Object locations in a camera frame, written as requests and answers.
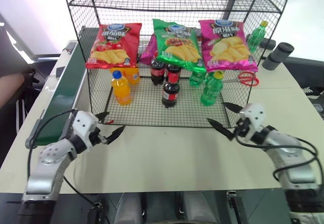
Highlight cola bottle red label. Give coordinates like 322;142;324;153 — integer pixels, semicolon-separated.
150;58;168;86
166;64;183;83
161;71;181;109

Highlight red potato chips bag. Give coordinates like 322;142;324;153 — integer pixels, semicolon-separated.
85;23;142;70

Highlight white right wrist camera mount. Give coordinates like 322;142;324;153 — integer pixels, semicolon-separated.
239;103;267;136

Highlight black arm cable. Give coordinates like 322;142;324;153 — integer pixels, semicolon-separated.
25;109;78;184
234;132;320;182

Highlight pink potato chips bag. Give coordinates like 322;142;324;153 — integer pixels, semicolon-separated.
198;19;259;73

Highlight black wire mesh rack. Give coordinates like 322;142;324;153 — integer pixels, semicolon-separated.
60;0;296;129

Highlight magenta snack bag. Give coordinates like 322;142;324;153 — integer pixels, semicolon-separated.
140;34;159;67

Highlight green soda bottle yellow cap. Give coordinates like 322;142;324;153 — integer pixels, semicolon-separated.
189;69;207;87
200;70;225;107
247;20;269;54

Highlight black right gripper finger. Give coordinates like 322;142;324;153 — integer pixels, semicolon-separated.
222;102;244;113
207;118;235;142

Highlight green potato chips bag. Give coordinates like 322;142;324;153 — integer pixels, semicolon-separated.
152;18;207;73

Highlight green belt conveyor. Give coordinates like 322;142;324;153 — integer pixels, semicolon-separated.
25;39;89;149

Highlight red handled scissors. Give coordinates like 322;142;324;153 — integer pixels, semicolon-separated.
223;71;260;87

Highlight black cylindrical device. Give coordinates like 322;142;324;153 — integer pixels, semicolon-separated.
261;41;296;71

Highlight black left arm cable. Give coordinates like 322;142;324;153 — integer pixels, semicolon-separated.
25;109;78;184

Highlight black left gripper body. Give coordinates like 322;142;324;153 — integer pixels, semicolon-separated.
88;127;109;147

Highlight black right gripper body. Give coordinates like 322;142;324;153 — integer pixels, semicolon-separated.
233;117;252;140

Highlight orange soda bottle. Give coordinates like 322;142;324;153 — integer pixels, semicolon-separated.
124;67;141;85
111;70;134;107

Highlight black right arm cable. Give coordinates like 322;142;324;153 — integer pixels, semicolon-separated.
234;132;320;182

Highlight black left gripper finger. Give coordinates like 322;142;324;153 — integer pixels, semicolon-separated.
95;112;110;124
104;125;126;145

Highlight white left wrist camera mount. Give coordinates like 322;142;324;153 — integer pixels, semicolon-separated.
72;110;100;150

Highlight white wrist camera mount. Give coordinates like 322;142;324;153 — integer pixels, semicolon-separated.
239;103;267;136
72;110;100;150

